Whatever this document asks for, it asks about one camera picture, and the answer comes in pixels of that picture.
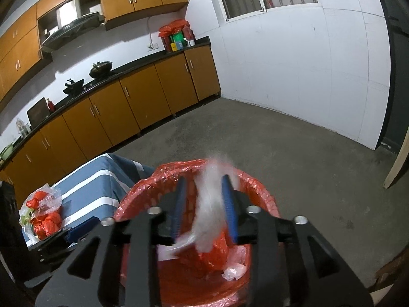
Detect upper wooden cabinets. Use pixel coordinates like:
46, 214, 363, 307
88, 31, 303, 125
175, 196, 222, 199
1, 0, 188, 105

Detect clear jar on counter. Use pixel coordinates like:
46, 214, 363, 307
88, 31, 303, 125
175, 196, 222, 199
16, 118, 30, 138

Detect green plastic bag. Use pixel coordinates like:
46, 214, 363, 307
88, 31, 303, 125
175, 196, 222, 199
19, 206, 34, 227

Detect green basin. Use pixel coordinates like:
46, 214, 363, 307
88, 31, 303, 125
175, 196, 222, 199
0, 144, 14, 161

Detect dark cutting board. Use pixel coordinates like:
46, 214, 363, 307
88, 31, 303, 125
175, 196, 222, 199
27, 98, 51, 130

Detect red lined trash basket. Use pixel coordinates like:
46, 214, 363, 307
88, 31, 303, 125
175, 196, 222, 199
113, 158, 281, 307

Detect small red plastic bag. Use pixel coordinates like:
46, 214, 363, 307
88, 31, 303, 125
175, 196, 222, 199
26, 189, 62, 240

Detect red bottle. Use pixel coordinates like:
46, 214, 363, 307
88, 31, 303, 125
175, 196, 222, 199
47, 98, 55, 113

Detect blue striped tablecloth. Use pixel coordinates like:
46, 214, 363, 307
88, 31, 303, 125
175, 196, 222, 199
50, 153, 154, 229

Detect black lidded wok right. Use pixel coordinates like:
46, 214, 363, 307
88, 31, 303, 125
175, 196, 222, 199
89, 61, 112, 79

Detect clear bubble wrap bag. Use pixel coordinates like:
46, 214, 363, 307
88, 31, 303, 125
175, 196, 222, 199
19, 184, 62, 246

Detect black wok left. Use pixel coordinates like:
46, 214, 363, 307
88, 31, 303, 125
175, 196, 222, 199
63, 78, 84, 96

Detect steel range hood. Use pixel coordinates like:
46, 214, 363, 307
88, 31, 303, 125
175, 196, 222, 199
38, 0, 105, 53

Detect white plastic bag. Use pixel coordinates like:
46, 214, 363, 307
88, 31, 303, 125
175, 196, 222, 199
157, 157, 240, 261

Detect lower wooden cabinets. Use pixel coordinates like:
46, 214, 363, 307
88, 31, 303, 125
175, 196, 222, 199
1, 37, 221, 205

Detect wooden chair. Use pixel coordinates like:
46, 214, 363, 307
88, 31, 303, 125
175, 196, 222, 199
369, 249, 409, 306

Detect red bag with bottles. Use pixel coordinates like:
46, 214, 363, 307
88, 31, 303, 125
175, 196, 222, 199
158, 19, 196, 53

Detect wooden cabinets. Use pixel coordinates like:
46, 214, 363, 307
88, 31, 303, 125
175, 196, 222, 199
1, 37, 221, 205
1, 0, 188, 105

